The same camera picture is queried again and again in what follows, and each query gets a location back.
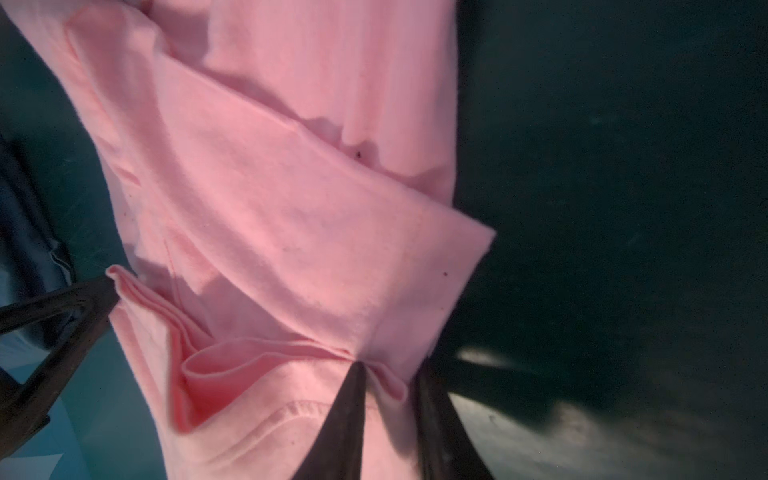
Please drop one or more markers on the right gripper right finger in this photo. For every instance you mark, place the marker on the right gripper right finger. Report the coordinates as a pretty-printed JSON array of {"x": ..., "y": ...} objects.
[{"x": 445, "y": 449}]

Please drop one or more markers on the folded grey blue t shirt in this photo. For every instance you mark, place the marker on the folded grey blue t shirt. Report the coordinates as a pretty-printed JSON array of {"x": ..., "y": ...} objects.
[{"x": 33, "y": 261}]

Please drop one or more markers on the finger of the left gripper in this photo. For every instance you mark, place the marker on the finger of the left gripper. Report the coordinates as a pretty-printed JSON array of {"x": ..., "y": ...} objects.
[{"x": 25, "y": 406}]

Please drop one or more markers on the pink t shirt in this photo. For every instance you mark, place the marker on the pink t shirt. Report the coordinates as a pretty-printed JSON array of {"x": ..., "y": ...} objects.
[{"x": 281, "y": 174}]

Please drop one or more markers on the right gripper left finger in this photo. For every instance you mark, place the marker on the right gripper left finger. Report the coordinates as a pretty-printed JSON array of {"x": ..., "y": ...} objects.
[{"x": 336, "y": 453}]

